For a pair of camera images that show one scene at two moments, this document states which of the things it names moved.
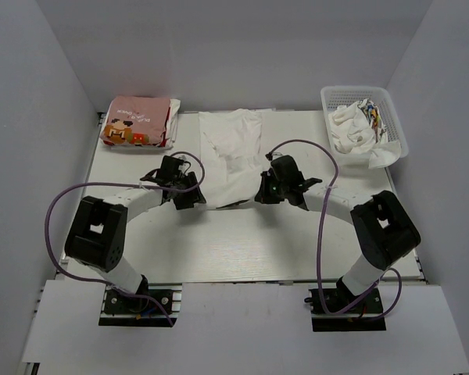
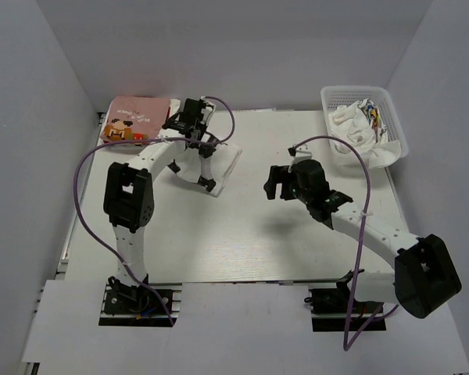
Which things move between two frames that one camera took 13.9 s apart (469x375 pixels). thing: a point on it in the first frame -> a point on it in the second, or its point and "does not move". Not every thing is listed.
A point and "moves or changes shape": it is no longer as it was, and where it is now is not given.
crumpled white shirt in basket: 357,128 does not move
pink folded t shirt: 136,121 does not move
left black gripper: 192,197 -> 202,126
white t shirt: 230,152 moves or changes shape
